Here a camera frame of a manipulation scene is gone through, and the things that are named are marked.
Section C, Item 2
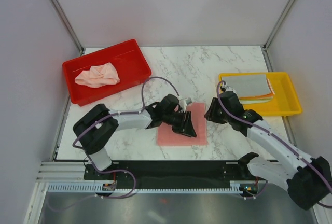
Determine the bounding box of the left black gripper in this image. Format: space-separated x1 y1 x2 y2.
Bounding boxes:
162 109 196 137

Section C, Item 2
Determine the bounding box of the pink striped towel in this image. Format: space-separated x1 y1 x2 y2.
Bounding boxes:
156 102 208 147

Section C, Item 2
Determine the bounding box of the grey towel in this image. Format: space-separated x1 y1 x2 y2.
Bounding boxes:
222 74 273 98

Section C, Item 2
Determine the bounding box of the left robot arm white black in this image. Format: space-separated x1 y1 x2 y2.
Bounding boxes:
73 94 197 179

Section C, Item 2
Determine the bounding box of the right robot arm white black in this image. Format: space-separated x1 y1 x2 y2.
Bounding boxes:
204 91 331 210

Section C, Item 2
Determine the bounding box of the yellow plastic bin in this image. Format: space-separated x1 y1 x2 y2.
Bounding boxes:
218 72 302 117

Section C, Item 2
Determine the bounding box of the red plastic bin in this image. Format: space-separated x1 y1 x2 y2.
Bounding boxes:
62 39 152 106

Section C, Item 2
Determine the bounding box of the plain peach towel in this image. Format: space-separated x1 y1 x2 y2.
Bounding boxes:
74 62 120 89

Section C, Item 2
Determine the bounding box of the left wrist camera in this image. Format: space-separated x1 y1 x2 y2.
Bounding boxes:
179 97 192 112

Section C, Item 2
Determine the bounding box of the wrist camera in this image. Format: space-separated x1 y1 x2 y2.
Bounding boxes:
220 85 236 94
179 97 192 112

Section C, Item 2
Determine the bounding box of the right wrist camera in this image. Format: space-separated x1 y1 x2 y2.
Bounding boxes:
220 85 236 94

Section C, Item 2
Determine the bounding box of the white slotted cable duct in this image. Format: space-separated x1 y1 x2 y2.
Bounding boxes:
47 181 253 194

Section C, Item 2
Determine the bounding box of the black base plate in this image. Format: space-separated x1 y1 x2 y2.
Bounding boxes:
84 160 256 189

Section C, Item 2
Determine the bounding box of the right aluminium frame post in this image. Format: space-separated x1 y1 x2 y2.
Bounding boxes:
261 0 311 52

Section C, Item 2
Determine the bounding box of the aluminium frame post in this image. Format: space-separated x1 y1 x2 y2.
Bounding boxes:
49 0 85 55
261 0 311 52

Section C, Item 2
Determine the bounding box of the left aluminium frame post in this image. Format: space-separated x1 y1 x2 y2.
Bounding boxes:
49 0 85 55

